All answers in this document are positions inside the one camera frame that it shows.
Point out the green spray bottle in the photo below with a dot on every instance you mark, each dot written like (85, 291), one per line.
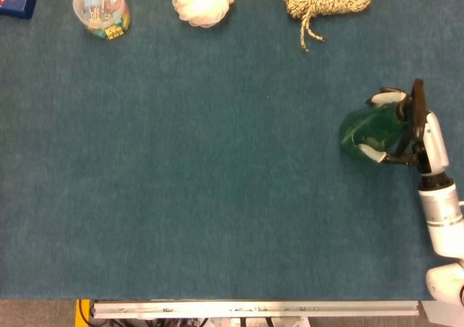
(377, 133)

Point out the dark blue printed box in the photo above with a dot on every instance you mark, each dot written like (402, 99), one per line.
(16, 2)

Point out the clear jar of binder clips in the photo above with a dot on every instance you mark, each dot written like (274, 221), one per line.
(101, 9)

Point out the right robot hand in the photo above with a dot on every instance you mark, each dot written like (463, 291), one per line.
(435, 142)

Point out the white mesh bath sponge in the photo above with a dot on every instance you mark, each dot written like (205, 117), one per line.
(203, 2)

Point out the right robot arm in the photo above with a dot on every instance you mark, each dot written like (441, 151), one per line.
(444, 229)

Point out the blue felt table cloth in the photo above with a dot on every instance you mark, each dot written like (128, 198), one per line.
(181, 160)

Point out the aluminium profile rail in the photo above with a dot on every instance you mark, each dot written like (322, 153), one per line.
(253, 309)

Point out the yellow frame post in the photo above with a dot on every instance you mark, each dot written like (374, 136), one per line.
(83, 313)

